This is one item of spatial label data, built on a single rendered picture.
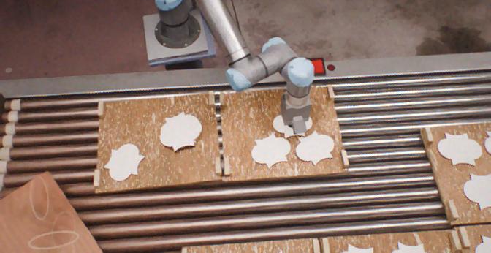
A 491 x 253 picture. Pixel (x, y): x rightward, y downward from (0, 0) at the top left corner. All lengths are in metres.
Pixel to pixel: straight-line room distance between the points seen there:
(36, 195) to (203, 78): 0.71
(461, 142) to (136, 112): 1.13
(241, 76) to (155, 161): 0.43
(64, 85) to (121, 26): 1.47
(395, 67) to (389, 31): 1.42
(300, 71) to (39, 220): 0.87
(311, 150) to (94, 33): 2.07
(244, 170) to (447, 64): 0.91
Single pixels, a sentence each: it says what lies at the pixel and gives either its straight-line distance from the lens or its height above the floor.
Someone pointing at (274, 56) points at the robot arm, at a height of 1.24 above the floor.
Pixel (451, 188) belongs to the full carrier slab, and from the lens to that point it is 1.67.
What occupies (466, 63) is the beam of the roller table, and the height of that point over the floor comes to 0.92.
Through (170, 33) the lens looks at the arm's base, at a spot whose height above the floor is 0.95.
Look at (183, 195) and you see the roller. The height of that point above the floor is 0.92.
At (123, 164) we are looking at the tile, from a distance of 1.61.
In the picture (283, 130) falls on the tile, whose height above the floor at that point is 0.95.
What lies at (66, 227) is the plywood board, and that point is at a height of 1.04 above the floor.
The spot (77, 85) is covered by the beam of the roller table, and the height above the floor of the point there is 0.92.
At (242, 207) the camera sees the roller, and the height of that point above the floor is 0.92.
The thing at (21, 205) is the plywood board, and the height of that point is 1.04.
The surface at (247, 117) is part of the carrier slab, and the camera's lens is 1.66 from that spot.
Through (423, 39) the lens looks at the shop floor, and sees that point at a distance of 3.34.
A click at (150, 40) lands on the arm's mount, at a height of 0.89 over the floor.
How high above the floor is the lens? 2.35
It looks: 58 degrees down
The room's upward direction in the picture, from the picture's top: straight up
